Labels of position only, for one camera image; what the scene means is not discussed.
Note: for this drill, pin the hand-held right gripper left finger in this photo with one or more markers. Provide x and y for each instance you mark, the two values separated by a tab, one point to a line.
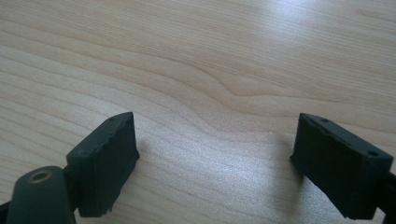
106	161

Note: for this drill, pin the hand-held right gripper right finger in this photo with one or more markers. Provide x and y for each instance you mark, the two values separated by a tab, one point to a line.
336	168

